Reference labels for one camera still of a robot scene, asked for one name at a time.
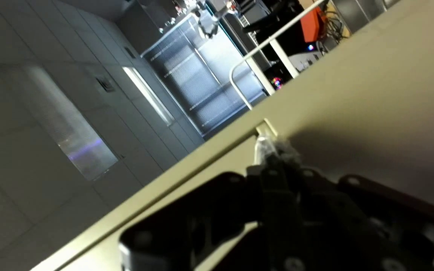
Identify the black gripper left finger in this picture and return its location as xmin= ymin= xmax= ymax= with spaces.
xmin=119 ymin=171 xmax=277 ymax=271

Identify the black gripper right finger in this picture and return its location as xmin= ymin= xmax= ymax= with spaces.
xmin=299 ymin=168 xmax=434 ymax=271

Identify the beige bottom cabinet drawer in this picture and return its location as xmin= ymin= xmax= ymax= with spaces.
xmin=31 ymin=0 xmax=434 ymax=271

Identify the ceiling light panel far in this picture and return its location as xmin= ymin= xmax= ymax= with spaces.
xmin=122 ymin=66 xmax=173 ymax=125

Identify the ceiling light panel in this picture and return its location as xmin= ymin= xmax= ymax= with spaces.
xmin=0 ymin=64 xmax=117 ymax=180
xmin=122 ymin=66 xmax=173 ymax=125

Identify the ceiling light panel near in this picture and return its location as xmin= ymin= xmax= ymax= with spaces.
xmin=0 ymin=64 xmax=117 ymax=180

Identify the orange object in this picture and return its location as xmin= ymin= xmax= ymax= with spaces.
xmin=299 ymin=7 xmax=325 ymax=42

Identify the white metal frame rail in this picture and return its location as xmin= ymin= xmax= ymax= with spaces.
xmin=227 ymin=0 xmax=325 ymax=111

